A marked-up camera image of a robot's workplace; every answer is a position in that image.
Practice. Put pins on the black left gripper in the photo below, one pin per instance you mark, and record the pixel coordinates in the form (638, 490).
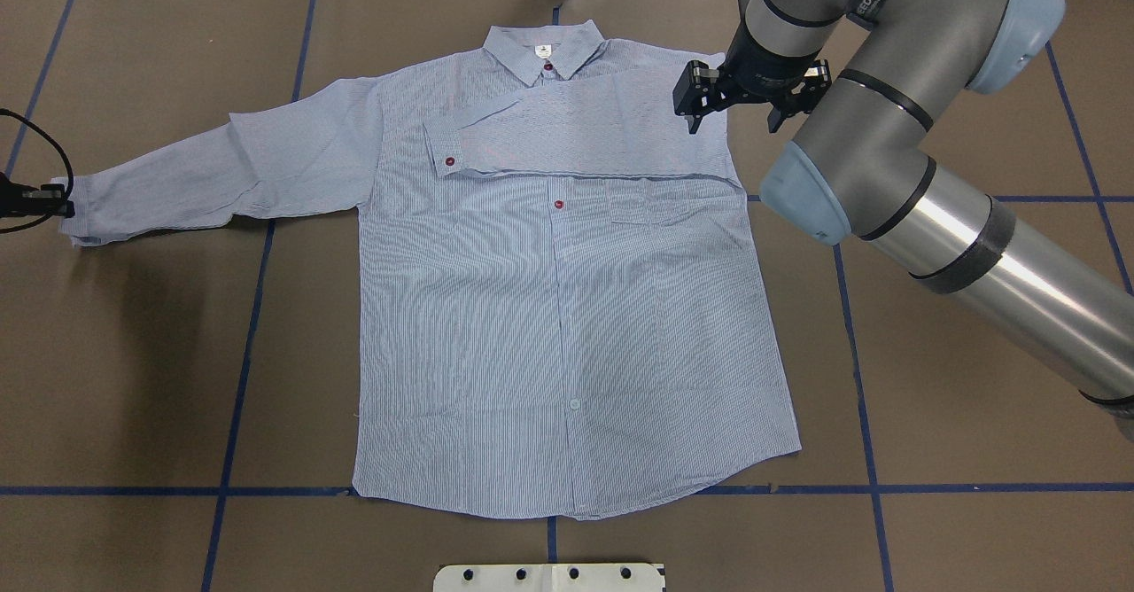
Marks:
(40, 200)

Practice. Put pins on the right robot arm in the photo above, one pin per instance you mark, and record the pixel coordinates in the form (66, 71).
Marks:
(873, 78)

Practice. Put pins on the light blue striped shirt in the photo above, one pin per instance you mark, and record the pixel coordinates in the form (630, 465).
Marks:
(562, 312)

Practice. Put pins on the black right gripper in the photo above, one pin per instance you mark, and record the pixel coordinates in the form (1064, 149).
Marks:
(754, 80)

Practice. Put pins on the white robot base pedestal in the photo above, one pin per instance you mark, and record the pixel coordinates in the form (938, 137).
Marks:
(552, 577)

